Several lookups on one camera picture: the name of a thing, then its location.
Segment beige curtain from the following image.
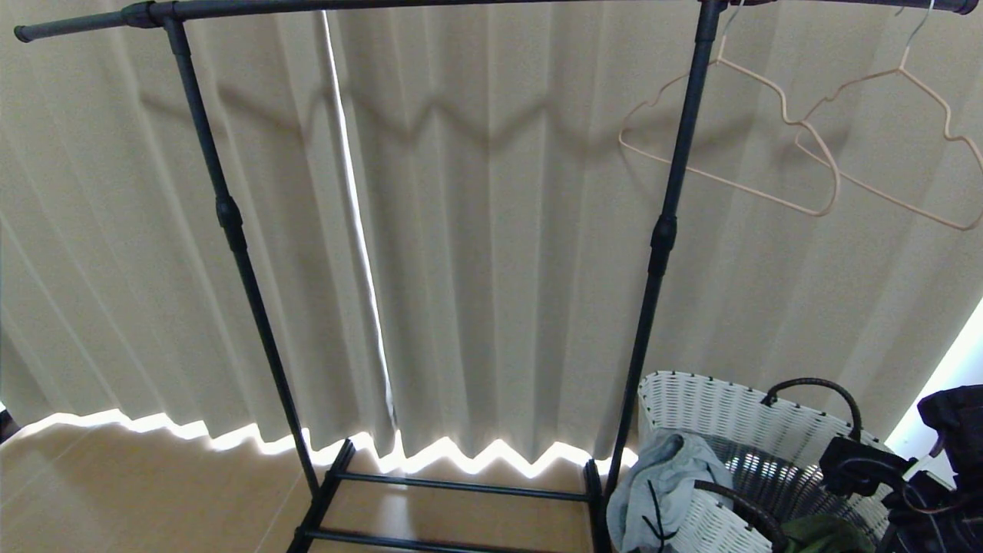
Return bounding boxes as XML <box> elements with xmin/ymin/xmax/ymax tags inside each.
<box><xmin>0</xmin><ymin>0</ymin><xmax>983</xmax><ymax>478</ymax></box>

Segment pale grey shorts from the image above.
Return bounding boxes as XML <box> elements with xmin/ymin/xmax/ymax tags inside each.
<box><xmin>605</xmin><ymin>430</ymin><xmax>736</xmax><ymax>553</ymax></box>

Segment pink clothes hanger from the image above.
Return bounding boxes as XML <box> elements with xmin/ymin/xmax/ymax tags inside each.
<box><xmin>794</xmin><ymin>0</ymin><xmax>983</xmax><ymax>232</ymax></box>
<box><xmin>618</xmin><ymin>0</ymin><xmax>842</xmax><ymax>218</ymax></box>

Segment black clothes rack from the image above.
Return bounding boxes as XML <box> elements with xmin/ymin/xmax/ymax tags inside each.
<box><xmin>14</xmin><ymin>0</ymin><xmax>980</xmax><ymax>553</ymax></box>

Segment white laundry basket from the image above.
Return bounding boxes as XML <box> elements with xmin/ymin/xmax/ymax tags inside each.
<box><xmin>636</xmin><ymin>371</ymin><xmax>898</xmax><ymax>553</ymax></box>

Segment green printed shirt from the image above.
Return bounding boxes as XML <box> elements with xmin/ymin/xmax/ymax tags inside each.
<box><xmin>779</xmin><ymin>513</ymin><xmax>878</xmax><ymax>553</ymax></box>

